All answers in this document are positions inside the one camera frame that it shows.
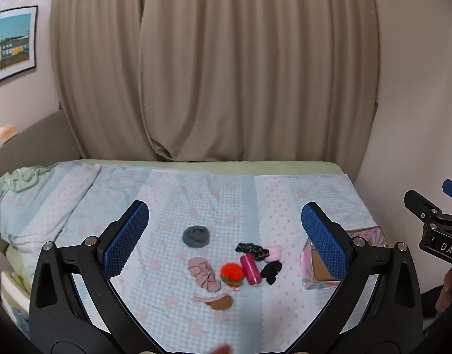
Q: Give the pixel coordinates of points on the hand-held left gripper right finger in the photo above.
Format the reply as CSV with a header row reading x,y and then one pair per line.
x,y
323,239

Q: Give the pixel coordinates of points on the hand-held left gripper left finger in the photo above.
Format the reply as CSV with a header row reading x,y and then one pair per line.
x,y
126,239

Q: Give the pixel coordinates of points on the pink printed cardboard box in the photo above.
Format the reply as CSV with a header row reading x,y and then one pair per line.
x,y
369,235

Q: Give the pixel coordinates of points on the pink fluffy scrunchie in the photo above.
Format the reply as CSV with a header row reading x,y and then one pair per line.
x,y
274,252

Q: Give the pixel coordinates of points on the plain black scrunchie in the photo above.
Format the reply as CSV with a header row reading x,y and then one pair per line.
x,y
271,271

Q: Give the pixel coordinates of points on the grey sock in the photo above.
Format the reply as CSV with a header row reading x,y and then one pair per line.
x,y
196,236

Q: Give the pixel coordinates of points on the black patterned scrunchie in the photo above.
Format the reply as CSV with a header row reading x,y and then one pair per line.
x,y
250,247

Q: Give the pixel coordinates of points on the magenta cloth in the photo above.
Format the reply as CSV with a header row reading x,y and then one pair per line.
x,y
251,270

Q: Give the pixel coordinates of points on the pink socks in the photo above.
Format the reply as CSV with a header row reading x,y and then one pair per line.
x,y
202,271

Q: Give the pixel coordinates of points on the orange pom-pom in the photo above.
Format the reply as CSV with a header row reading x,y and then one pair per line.
x,y
231,273

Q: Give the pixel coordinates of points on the brown and white soft pad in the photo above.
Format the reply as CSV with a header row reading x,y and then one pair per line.
x,y
220,302

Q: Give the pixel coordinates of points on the person's right hand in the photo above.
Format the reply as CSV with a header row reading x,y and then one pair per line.
x,y
449,291

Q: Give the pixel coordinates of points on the checked floral blanket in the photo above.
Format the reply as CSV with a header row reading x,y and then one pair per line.
x,y
211,206

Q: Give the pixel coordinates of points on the pillow in checked case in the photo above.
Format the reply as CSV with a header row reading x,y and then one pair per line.
x,y
38,206

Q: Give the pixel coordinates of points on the light green bed sheet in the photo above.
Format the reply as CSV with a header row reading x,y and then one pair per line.
x,y
218,166

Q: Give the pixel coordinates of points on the grey upholstered headboard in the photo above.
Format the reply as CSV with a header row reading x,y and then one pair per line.
x,y
34,143

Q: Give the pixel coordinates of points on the small orange object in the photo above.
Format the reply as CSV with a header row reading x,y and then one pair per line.
x,y
7,133

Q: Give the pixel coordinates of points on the beige curtain panel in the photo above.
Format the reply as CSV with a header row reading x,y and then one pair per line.
x,y
97,62
255,62

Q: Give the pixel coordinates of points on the wall poster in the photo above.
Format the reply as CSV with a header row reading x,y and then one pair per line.
x,y
12,44

